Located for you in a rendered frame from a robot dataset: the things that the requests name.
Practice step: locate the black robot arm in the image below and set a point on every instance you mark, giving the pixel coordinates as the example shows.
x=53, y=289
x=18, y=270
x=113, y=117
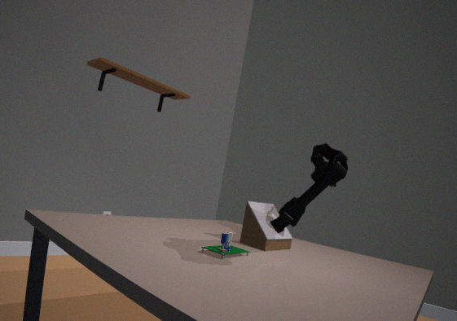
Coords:
x=334, y=172

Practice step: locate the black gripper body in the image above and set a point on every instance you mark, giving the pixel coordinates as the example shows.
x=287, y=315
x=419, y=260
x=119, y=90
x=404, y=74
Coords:
x=320, y=169

